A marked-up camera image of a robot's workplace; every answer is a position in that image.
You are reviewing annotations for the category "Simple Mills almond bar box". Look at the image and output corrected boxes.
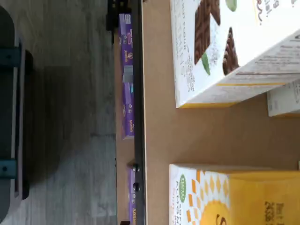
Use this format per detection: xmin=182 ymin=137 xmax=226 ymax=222
xmin=168 ymin=164 xmax=300 ymax=225

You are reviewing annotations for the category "dark cart with teal brackets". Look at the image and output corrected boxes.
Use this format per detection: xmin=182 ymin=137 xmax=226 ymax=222
xmin=0 ymin=4 xmax=34 ymax=208

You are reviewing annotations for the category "purple Annie's snack box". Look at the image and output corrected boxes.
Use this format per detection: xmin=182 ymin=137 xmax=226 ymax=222
xmin=128 ymin=167 xmax=137 ymax=225
xmin=118 ymin=13 xmax=134 ymax=83
xmin=121 ymin=82 xmax=135 ymax=140

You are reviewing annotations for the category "Simple Mills mint thins box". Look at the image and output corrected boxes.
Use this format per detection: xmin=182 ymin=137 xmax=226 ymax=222
xmin=267 ymin=79 xmax=300 ymax=117
xmin=170 ymin=0 xmax=300 ymax=109

